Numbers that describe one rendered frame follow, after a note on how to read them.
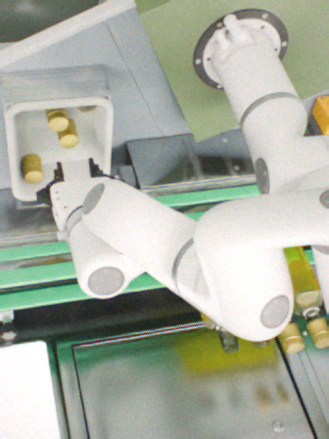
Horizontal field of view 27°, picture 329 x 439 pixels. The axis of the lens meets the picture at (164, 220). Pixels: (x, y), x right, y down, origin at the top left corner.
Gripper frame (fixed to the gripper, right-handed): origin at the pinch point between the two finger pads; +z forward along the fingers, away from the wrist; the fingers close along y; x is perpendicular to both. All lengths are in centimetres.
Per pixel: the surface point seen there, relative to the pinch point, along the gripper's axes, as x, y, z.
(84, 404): -40.1, -3.6, -14.8
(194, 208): -10.2, 20.5, -0.6
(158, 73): 10.9, 16.8, 11.4
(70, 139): 2.5, 0.2, 6.9
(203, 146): -4.9, 25.6, 11.6
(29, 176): -5.1, -7.5, 8.9
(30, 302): -26.2, -10.6, -0.5
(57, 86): 13.1, -1.4, 5.6
